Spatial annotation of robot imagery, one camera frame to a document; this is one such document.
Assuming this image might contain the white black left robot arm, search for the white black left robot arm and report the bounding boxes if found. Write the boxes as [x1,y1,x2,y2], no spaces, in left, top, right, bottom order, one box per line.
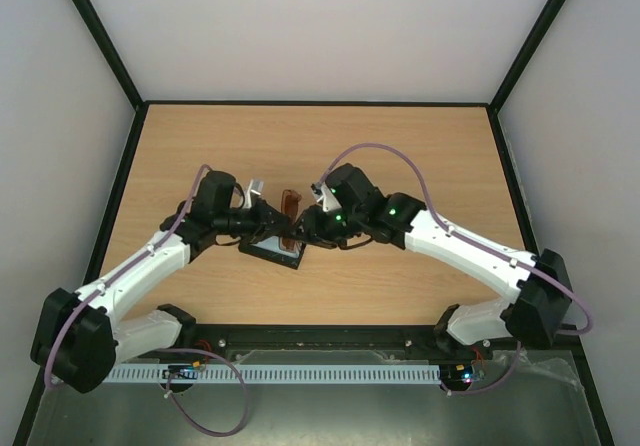
[30,200,291,393]

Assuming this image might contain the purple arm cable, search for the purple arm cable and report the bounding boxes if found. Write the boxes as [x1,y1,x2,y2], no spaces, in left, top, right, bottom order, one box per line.
[311,142,596,398]
[44,164,249,438]

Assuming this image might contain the light blue cleaning cloth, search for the light blue cleaning cloth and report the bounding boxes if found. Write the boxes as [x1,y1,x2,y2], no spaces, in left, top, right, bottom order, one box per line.
[256,236,287,254]

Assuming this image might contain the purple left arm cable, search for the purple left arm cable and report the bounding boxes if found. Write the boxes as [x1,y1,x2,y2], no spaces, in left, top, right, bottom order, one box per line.
[44,164,249,438]

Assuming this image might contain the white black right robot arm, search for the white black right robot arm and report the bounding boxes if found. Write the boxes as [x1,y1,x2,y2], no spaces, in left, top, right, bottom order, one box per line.
[293,193,572,358]

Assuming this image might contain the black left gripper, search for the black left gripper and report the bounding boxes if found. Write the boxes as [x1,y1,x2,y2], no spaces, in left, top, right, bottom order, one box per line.
[215,197,285,245]

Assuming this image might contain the black glasses case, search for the black glasses case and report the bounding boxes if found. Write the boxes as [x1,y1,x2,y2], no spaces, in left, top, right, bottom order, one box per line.
[238,241,306,270]

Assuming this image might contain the light blue slotted cable duct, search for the light blue slotted cable duct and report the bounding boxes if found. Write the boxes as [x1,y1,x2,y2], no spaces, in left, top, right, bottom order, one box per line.
[105,363,440,385]

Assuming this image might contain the black enclosure frame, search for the black enclosure frame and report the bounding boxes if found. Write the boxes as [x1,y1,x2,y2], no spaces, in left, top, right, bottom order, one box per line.
[1,0,639,445]

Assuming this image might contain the brown translucent sunglasses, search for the brown translucent sunglasses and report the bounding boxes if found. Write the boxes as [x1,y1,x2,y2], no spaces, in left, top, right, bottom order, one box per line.
[279,189,302,253]

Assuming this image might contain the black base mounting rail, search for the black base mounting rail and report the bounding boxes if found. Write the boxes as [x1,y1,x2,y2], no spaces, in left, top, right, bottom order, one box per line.
[139,321,501,360]

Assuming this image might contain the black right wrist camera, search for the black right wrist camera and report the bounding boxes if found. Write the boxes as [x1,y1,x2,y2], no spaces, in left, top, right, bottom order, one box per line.
[311,163,384,213]

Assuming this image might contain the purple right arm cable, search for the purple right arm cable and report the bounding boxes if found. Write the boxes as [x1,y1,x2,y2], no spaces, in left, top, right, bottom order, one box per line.
[311,142,596,398]

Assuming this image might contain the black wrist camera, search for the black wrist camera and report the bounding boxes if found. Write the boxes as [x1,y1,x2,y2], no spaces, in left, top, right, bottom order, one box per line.
[189,171,265,227]
[311,163,384,213]

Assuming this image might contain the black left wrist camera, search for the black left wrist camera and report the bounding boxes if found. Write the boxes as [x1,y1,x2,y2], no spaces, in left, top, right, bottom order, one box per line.
[189,171,265,227]

